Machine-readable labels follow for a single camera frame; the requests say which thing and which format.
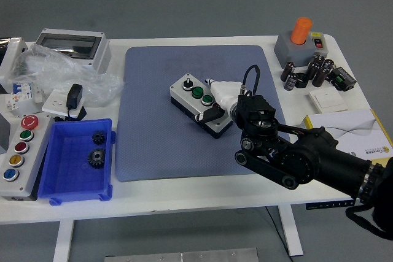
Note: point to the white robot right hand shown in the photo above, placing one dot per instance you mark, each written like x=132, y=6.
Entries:
x=225, y=90

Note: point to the grey four-button control box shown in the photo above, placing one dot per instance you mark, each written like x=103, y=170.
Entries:
x=181, y=94

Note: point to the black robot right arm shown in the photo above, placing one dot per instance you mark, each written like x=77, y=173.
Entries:
x=307, y=157

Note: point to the black desk control panel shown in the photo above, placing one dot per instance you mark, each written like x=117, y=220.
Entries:
x=325, y=205

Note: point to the grey five-button control box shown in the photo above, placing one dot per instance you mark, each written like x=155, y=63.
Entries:
x=29, y=157

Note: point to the black capacitor purple label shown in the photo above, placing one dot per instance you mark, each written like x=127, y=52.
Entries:
x=290, y=83

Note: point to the blue-grey padded mat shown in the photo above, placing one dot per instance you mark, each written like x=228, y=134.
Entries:
x=153, y=139

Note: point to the orange cylinder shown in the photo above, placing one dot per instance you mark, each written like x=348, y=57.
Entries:
x=301, y=30

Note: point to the black module green terminal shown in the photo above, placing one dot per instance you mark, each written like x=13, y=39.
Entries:
x=344, y=78

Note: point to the grey distribution box clear cover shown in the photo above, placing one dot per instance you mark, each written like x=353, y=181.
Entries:
x=101, y=56

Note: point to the yellow and white carton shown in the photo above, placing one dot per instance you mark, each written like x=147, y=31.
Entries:
x=353, y=122

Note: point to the small black gear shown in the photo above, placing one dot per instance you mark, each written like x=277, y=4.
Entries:
x=99, y=138

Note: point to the large black gear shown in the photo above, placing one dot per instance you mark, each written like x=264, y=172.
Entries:
x=96, y=158

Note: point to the black power adapter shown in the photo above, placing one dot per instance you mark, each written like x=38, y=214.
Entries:
x=74, y=96

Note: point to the white table leg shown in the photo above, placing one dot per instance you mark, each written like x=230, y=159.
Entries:
x=63, y=240
x=291, y=231

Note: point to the clear plastic bag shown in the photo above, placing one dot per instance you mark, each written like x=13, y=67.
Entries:
x=61, y=71

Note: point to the blue plastic bin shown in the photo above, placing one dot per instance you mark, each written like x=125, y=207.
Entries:
x=70, y=179

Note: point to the white circuit breaker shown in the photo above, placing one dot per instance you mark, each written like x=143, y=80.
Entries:
x=20, y=94

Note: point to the grey metal block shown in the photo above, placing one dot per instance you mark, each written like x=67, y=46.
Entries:
x=3, y=133

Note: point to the grey box with rocker switch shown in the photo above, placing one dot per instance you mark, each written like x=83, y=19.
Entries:
x=294, y=53

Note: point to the white wall switch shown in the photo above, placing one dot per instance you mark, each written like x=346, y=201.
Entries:
x=327, y=100

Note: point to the white wall socket plate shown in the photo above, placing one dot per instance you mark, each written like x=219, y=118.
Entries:
x=53, y=104

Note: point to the white electrical enclosure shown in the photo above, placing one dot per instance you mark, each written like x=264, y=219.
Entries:
x=15, y=59

